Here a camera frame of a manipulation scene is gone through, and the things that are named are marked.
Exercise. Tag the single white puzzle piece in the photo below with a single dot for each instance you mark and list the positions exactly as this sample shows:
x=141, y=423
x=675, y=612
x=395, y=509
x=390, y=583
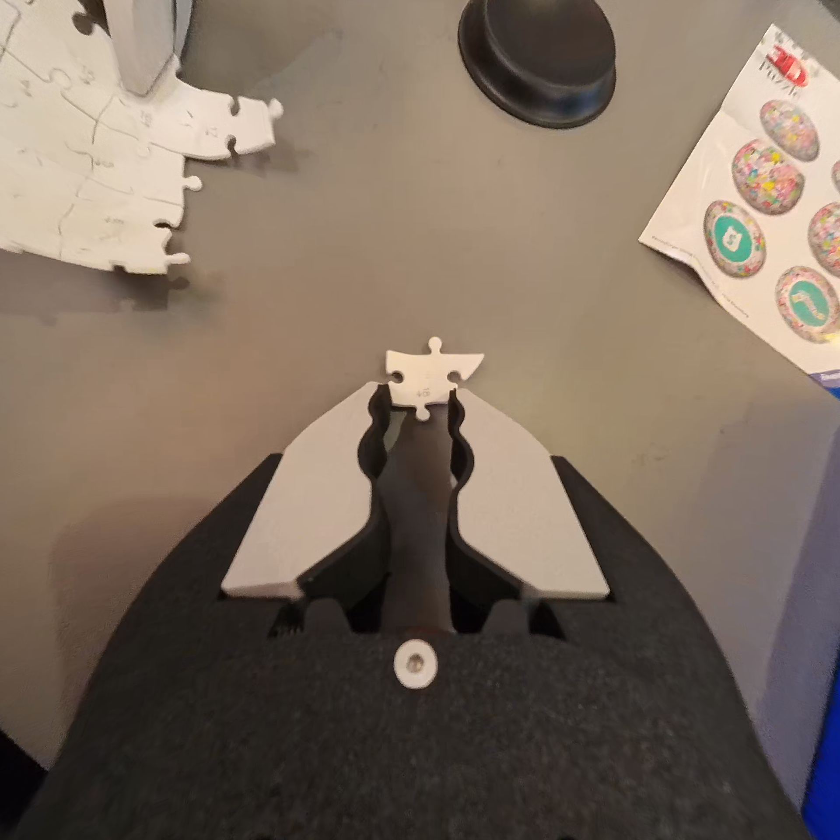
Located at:
x=420, y=377

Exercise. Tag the blue plastic crate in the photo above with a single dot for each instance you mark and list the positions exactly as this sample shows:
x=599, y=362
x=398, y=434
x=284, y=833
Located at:
x=823, y=754

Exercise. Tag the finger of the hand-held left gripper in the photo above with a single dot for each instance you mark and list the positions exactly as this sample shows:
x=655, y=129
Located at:
x=148, y=46

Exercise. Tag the person's dark trousers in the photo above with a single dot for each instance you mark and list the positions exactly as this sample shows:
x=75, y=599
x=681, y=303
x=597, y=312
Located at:
x=13, y=787

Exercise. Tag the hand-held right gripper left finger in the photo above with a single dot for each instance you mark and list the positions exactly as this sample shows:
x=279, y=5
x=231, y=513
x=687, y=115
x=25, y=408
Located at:
x=302, y=518

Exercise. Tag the assembled curved puzzle ball section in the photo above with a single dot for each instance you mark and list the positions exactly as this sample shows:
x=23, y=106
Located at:
x=85, y=164

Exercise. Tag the white paper instruction sheet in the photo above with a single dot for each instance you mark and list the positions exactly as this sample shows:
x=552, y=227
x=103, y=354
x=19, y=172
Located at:
x=754, y=216

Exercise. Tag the black round puzzle stand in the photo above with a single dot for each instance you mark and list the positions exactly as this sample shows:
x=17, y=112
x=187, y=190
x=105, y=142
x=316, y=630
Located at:
x=538, y=59

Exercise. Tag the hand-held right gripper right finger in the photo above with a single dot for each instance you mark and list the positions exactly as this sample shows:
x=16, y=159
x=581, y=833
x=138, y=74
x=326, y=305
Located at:
x=531, y=525

